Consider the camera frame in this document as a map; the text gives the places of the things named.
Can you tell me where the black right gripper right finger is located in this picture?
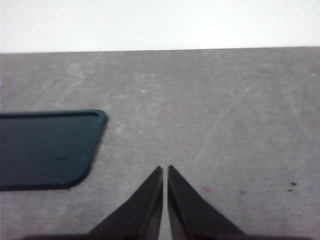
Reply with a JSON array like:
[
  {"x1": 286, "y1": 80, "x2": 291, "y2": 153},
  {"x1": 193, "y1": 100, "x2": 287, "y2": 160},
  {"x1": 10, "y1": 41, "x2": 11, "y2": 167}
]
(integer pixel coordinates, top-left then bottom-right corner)
[{"x1": 166, "y1": 164, "x2": 248, "y2": 240}]

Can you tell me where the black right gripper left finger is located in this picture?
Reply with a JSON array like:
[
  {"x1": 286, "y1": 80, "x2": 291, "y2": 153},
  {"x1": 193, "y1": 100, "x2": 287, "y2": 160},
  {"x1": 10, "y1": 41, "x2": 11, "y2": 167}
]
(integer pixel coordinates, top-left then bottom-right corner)
[{"x1": 86, "y1": 165, "x2": 164, "y2": 240}]

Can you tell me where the dark rectangular tray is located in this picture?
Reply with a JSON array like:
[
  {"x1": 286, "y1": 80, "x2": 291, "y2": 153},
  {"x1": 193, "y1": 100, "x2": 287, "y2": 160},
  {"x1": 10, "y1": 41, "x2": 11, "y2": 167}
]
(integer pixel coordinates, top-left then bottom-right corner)
[{"x1": 0, "y1": 109, "x2": 109, "y2": 191}]

